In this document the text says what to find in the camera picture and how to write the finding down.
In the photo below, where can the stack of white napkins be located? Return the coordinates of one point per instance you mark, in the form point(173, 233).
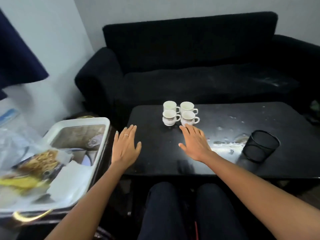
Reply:
point(70, 182)

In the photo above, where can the clear zip bag blue seal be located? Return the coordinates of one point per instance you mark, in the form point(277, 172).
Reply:
point(15, 147)

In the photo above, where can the person's left hand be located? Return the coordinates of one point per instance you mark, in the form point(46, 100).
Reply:
point(123, 152)

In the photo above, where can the white tray with printed base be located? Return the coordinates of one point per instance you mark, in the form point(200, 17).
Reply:
point(75, 121)

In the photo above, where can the person's right hand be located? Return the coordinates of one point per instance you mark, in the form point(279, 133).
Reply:
point(197, 146)

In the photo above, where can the black fabric sofa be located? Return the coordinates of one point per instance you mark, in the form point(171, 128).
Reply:
point(187, 47)

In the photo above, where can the black table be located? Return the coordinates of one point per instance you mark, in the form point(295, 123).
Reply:
point(155, 147)

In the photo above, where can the navy blue curtain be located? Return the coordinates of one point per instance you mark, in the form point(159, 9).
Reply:
point(15, 62)

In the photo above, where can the patterned white cup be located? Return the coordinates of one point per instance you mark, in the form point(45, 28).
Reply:
point(170, 117)
point(188, 117)

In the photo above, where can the person's left forearm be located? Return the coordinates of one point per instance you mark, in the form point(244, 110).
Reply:
point(87, 204)

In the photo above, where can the plain white cup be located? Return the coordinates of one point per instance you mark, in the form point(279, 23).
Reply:
point(170, 106)
point(187, 106)

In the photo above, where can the person's right forearm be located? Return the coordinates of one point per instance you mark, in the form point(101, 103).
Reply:
point(250, 192)

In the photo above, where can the black mug with tissue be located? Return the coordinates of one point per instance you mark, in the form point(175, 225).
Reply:
point(260, 147)

